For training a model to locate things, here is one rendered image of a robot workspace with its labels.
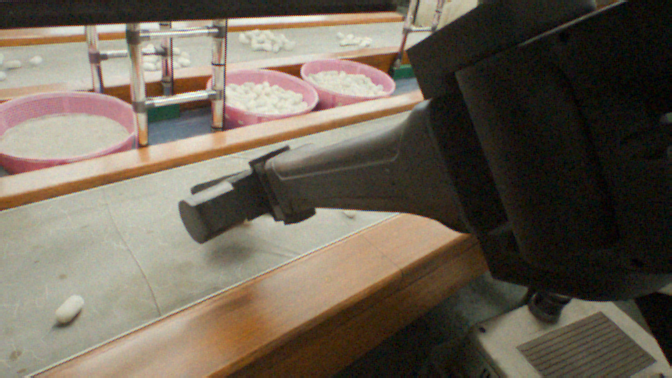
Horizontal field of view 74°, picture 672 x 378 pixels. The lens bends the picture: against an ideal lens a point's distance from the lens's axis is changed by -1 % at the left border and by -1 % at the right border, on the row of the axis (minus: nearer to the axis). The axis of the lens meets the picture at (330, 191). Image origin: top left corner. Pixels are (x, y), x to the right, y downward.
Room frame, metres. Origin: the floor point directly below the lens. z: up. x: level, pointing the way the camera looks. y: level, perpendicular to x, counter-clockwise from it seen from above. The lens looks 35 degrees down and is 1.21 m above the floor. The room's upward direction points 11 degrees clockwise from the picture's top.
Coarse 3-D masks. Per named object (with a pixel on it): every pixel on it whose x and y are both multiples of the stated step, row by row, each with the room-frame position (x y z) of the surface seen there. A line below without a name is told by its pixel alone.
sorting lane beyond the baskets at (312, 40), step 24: (360, 24) 1.92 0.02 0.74; (384, 24) 2.01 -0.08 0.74; (0, 48) 1.02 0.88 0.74; (24, 48) 1.05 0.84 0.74; (48, 48) 1.07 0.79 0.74; (72, 48) 1.10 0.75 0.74; (120, 48) 1.17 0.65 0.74; (144, 48) 1.20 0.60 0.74; (192, 48) 1.28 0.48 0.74; (240, 48) 1.36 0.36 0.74; (312, 48) 1.49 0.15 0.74; (336, 48) 1.55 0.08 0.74; (24, 72) 0.92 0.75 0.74; (48, 72) 0.94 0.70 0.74; (72, 72) 0.96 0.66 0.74; (120, 72) 1.02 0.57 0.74; (144, 72) 1.05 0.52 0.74
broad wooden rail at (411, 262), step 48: (384, 240) 0.55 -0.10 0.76; (432, 240) 0.57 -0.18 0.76; (240, 288) 0.40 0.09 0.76; (288, 288) 0.41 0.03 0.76; (336, 288) 0.43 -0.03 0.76; (384, 288) 0.46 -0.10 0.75; (432, 288) 0.57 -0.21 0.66; (144, 336) 0.30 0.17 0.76; (192, 336) 0.31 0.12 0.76; (240, 336) 0.32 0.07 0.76; (288, 336) 0.34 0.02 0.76; (336, 336) 0.40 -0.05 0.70; (384, 336) 0.50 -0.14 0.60
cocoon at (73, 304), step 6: (66, 300) 0.33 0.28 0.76; (72, 300) 0.33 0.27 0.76; (78, 300) 0.33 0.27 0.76; (60, 306) 0.32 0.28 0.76; (66, 306) 0.32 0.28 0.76; (72, 306) 0.32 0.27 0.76; (78, 306) 0.33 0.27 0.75; (60, 312) 0.31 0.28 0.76; (66, 312) 0.31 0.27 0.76; (72, 312) 0.32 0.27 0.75; (60, 318) 0.31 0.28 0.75; (66, 318) 0.31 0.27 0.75
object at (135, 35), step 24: (216, 24) 0.78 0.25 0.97; (216, 48) 0.78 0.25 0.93; (216, 72) 0.78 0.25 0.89; (144, 96) 0.68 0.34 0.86; (168, 96) 0.72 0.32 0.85; (192, 96) 0.75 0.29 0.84; (216, 96) 0.78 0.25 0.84; (144, 120) 0.68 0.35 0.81; (216, 120) 0.78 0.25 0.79; (144, 144) 0.68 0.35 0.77
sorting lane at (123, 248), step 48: (96, 192) 0.55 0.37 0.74; (144, 192) 0.58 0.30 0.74; (0, 240) 0.41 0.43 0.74; (48, 240) 0.43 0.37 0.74; (96, 240) 0.45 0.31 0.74; (144, 240) 0.47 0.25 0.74; (192, 240) 0.49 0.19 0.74; (240, 240) 0.51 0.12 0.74; (288, 240) 0.53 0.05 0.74; (336, 240) 0.55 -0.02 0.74; (0, 288) 0.34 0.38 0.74; (48, 288) 0.35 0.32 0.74; (96, 288) 0.37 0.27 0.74; (144, 288) 0.38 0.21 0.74; (192, 288) 0.40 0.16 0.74; (0, 336) 0.28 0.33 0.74; (48, 336) 0.29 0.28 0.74; (96, 336) 0.30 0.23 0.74
